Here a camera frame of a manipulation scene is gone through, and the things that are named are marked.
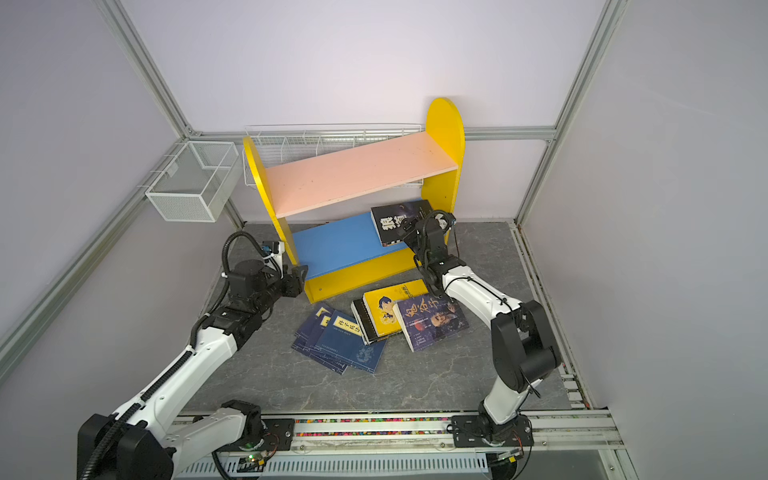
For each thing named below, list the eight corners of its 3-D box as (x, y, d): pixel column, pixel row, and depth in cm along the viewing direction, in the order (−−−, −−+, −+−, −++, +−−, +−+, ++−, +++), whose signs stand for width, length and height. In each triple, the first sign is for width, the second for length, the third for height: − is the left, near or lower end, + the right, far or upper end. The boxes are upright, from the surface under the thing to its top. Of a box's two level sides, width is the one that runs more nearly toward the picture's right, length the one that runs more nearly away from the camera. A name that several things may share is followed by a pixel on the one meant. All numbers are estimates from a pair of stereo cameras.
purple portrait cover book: (411, 355, 88) (412, 345, 82) (393, 316, 96) (393, 304, 90) (467, 331, 93) (472, 319, 86) (445, 296, 101) (449, 283, 94)
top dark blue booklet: (316, 349, 89) (313, 344, 86) (337, 315, 96) (334, 309, 93) (372, 374, 84) (372, 370, 81) (390, 337, 92) (389, 331, 88)
